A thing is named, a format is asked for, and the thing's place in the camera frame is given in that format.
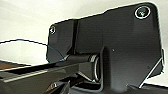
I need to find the black cable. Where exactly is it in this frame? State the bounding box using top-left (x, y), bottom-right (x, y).
top-left (0, 38), bottom-right (65, 63)

